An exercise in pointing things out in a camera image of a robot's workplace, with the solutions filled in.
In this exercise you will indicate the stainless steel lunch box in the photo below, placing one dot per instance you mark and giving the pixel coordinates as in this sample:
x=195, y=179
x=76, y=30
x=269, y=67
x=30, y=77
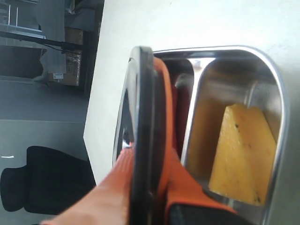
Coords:
x=207, y=127

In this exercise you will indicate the dark transparent lunch box lid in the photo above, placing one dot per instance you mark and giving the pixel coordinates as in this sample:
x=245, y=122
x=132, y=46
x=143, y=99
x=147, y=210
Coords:
x=145, y=124

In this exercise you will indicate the black office chair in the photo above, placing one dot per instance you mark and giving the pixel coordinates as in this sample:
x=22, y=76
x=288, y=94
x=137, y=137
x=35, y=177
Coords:
x=49, y=183

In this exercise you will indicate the cardboard boxes on shelf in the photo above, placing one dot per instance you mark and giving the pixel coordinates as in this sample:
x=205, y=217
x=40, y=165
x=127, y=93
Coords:
x=71, y=60

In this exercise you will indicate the yellow toy cheese wedge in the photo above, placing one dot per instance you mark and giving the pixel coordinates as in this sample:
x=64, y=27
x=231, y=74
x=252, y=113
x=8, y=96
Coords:
x=244, y=157

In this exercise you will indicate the red toy sausage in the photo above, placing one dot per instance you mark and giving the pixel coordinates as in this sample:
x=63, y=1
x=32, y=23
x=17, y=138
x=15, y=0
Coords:
x=181, y=114

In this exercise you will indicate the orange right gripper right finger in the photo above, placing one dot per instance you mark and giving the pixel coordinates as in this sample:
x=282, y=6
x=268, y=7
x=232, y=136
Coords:
x=187, y=204

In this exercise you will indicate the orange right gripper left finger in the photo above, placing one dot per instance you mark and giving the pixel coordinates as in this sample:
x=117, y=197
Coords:
x=107, y=203

